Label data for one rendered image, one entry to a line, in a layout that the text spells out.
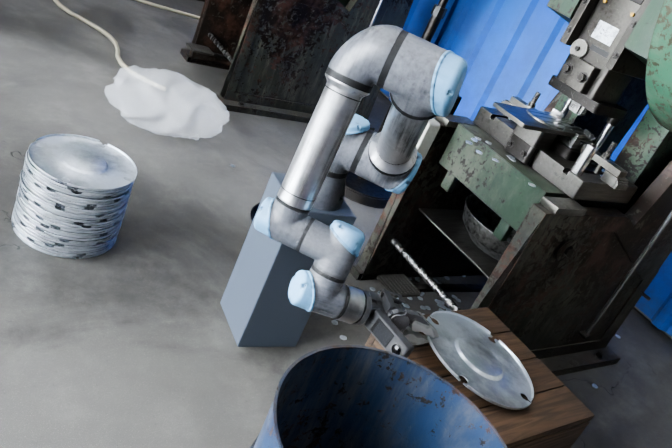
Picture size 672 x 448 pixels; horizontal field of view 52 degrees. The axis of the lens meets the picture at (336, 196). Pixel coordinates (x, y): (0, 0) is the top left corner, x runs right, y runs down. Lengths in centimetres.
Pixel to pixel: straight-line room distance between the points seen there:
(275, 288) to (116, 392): 46
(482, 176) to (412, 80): 88
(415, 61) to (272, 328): 92
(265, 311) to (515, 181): 80
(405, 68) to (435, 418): 65
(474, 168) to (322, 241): 87
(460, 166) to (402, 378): 100
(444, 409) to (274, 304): 67
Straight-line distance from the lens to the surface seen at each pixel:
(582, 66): 211
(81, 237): 199
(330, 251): 136
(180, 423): 167
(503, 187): 205
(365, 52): 128
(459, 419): 132
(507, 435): 151
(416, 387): 132
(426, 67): 127
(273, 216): 137
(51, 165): 198
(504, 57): 386
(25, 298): 188
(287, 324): 191
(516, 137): 212
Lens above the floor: 120
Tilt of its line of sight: 25 degrees down
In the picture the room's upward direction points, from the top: 24 degrees clockwise
